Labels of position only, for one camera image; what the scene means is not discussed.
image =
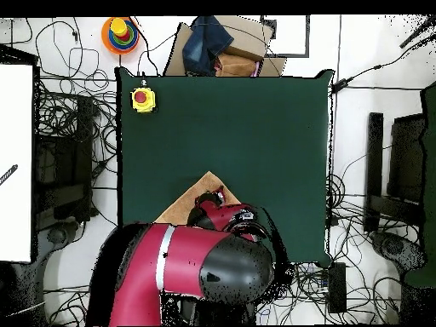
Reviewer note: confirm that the orange terry towel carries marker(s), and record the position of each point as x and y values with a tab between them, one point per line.
190	201

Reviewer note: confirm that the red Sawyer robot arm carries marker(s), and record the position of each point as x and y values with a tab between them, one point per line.
190	265

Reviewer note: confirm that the dark green table cloth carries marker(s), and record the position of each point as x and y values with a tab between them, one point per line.
430	170
221	129

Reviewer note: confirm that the yellow emergency stop button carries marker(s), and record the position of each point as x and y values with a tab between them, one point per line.
143	100

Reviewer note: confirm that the folded orange towel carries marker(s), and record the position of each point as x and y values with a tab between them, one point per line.
235	64

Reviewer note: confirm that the black stand base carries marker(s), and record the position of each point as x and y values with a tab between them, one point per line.
374	153
83	136

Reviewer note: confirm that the black power strip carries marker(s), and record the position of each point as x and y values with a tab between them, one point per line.
337	289

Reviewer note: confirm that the blue jeans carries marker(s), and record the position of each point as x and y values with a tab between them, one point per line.
204	44

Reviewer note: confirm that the brown cardboard box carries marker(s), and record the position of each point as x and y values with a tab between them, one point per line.
248	37

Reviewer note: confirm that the black striped rod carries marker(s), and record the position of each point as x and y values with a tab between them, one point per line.
8	174

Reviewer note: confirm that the black tripod leg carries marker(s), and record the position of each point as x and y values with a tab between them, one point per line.
417	32

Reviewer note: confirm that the black pedestal foot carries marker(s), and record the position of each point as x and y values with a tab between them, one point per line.
391	247
56	235

